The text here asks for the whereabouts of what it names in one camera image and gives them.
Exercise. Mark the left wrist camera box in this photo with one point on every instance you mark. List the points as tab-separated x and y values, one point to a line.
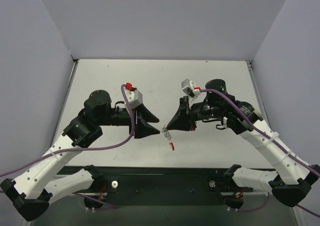
133	95

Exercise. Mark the silver keyring with red tag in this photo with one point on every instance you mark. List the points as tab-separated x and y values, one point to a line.
168	137

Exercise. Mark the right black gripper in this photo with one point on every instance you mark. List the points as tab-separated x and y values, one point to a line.
188	115

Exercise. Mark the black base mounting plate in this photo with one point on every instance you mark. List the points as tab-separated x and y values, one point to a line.
156	186

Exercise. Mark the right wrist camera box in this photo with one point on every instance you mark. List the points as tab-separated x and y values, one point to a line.
190	89

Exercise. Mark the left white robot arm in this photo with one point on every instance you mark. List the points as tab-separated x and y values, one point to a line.
32	192

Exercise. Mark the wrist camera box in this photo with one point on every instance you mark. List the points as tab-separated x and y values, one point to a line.
133	95
190	89

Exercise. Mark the aluminium frame rail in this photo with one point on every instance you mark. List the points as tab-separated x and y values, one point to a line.
256	91

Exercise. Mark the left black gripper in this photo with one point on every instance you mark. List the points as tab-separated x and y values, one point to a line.
135	122

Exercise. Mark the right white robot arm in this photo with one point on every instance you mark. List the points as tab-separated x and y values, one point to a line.
292	178

